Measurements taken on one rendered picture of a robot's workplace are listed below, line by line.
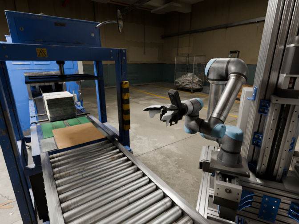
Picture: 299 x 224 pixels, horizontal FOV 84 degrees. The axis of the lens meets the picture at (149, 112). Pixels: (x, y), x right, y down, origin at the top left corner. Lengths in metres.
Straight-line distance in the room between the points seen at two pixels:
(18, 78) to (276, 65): 3.55
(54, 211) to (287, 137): 1.28
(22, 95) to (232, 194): 3.46
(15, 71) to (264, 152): 3.60
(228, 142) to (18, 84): 3.38
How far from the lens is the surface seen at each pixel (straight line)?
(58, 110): 2.16
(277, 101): 1.18
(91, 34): 1.55
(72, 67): 3.74
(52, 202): 1.02
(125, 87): 1.48
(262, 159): 1.31
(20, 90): 3.71
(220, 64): 1.08
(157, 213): 0.89
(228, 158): 1.17
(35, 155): 1.50
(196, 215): 0.88
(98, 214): 0.90
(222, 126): 0.87
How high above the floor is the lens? 1.45
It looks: 17 degrees down
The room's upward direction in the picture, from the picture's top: straight up
